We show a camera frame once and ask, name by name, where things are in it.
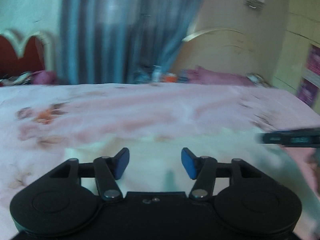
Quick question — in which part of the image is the pink floral bed sheet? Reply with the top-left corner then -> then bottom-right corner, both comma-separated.
1,83 -> 319,239

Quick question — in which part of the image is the cream round headboard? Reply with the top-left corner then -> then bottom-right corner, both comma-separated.
170,28 -> 274,81

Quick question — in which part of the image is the patterned cloth by headboard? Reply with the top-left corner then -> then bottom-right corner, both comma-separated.
246,73 -> 272,88

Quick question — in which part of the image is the white pump bottle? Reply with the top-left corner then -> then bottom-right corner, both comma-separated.
152,66 -> 162,83

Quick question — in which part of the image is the dark clothes pile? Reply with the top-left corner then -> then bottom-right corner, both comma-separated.
1,70 -> 57,87

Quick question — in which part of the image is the white knit sweater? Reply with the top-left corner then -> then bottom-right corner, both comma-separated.
63,128 -> 299,193

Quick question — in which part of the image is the red heart-shaped headboard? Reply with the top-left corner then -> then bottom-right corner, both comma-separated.
1,29 -> 55,77

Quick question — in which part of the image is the purple pillow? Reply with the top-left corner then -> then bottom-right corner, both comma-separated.
186,66 -> 254,87

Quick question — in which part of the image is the purple wall poster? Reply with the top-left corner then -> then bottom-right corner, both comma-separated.
297,45 -> 319,108

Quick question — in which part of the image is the blue grey curtain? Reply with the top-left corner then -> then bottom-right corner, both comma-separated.
57,0 -> 203,85

